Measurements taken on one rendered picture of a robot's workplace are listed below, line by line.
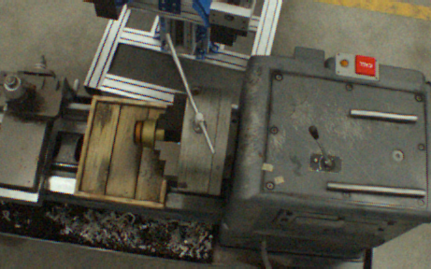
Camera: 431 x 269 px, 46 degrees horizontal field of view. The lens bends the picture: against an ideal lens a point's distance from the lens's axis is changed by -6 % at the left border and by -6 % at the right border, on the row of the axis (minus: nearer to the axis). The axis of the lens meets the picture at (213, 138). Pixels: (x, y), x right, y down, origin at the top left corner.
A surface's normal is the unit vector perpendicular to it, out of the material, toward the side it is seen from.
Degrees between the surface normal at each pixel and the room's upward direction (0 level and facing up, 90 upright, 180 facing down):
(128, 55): 0
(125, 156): 0
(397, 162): 0
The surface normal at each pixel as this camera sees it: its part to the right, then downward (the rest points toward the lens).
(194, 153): -0.03, 0.25
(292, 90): 0.04, -0.36
